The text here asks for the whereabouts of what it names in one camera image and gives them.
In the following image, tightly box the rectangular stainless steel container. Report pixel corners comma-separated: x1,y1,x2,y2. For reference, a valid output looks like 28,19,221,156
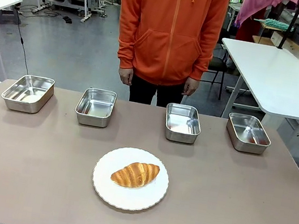
160,101,205,146
0,70,57,117
222,111,276,157
72,85,118,130

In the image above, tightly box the golden brown croissant bread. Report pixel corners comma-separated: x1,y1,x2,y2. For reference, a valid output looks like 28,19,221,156
109,157,161,193

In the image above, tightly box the person's left hand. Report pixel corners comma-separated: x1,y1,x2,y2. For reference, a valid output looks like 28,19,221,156
182,76,200,98

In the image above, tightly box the person's right hand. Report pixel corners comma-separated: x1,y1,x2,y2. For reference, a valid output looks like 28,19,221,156
116,67,135,87

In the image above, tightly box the large white side table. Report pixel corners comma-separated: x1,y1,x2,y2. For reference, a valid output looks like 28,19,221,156
207,37,299,143

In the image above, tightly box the teal fluffy duster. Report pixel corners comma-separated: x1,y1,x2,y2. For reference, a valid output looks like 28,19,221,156
253,15,296,33

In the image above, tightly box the pink hanging cloth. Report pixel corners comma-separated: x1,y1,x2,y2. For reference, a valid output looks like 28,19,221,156
233,0,299,37

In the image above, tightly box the black folding chair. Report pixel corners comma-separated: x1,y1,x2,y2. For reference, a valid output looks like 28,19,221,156
198,26,234,101

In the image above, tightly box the person in orange hoodie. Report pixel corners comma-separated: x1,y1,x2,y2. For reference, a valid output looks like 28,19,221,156
103,0,231,116

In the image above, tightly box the white scalloped plate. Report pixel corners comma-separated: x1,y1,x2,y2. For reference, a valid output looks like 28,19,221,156
87,141,174,217

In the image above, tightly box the black camera stand pole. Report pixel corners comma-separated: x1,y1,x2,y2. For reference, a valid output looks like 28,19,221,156
276,0,299,53

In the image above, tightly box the black floor cable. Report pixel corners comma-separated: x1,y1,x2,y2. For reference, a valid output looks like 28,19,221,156
2,5,40,75

